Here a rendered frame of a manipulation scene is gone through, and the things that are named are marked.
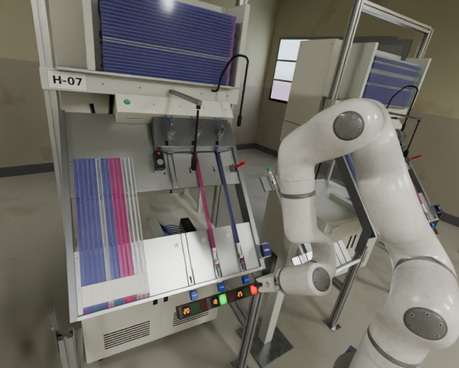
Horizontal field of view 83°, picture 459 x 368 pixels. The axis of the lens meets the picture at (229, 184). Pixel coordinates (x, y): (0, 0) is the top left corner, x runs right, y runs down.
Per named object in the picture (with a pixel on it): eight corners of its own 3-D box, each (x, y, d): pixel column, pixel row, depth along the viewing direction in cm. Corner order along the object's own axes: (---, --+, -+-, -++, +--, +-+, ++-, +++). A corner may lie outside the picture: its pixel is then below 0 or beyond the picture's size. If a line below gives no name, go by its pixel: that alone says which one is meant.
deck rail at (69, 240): (79, 318, 81) (77, 320, 76) (71, 320, 80) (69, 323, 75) (66, 119, 99) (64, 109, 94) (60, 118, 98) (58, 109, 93)
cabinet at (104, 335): (215, 326, 161) (228, 243, 137) (87, 372, 128) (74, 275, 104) (182, 259, 212) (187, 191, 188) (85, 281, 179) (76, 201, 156)
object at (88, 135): (235, 186, 122) (240, 182, 117) (71, 201, 91) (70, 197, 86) (220, 124, 130) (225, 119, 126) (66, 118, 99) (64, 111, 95)
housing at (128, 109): (221, 132, 130) (233, 117, 118) (115, 131, 107) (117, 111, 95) (217, 118, 132) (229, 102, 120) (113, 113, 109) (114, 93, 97)
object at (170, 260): (256, 266, 110) (260, 266, 107) (78, 315, 79) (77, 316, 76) (246, 223, 115) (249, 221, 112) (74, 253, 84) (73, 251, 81)
